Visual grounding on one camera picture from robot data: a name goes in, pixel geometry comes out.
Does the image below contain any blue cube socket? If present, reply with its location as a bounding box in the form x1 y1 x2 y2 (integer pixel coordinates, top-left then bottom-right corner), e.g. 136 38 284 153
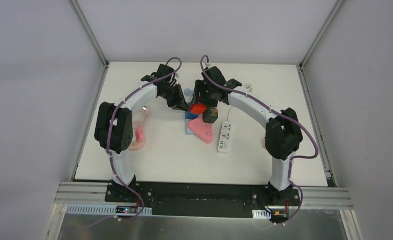
185 112 199 120

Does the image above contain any red cube socket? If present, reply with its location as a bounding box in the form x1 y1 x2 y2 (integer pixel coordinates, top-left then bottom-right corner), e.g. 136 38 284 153
190 103 207 115

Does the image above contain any dark green cube socket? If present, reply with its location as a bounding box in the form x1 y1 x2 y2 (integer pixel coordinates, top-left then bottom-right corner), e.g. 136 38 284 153
202 107 218 124

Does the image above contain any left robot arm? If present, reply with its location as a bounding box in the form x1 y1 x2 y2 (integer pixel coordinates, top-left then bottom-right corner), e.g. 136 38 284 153
94 64 189 202

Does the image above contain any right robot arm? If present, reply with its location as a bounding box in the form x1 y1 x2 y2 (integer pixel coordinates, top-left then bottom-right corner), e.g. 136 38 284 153
190 66 303 205

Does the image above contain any pink round socket base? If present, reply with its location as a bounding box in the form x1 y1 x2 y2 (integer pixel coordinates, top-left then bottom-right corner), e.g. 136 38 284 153
127 126 146 152

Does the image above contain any light blue power strip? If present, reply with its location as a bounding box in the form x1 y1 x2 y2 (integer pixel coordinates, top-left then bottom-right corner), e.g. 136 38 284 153
184 113 194 135

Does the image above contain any pink triangular power strip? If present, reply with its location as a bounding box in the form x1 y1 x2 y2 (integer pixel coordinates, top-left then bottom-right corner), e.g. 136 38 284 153
188 117 213 144

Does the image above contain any pink coiled power cable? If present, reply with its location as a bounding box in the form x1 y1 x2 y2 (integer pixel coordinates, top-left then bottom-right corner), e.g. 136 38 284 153
131 105 152 128

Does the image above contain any white coiled cable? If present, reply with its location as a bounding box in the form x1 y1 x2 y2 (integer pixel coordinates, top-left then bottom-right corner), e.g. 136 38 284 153
226 83 254 123

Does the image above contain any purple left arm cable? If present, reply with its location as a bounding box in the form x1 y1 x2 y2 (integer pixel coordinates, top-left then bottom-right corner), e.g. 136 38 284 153
106 56 183 223

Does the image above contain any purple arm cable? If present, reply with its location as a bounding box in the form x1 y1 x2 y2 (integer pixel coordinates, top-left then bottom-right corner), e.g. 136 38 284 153
106 56 183 223
200 54 319 227

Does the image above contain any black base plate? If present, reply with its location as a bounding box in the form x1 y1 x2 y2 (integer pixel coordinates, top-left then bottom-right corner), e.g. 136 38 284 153
105 180 300 218

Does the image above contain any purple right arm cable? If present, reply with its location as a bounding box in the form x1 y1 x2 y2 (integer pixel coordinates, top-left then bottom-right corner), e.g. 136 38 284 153
200 54 319 227

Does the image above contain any aluminium frame rail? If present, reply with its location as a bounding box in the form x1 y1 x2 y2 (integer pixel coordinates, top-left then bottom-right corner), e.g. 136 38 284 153
54 181 354 210

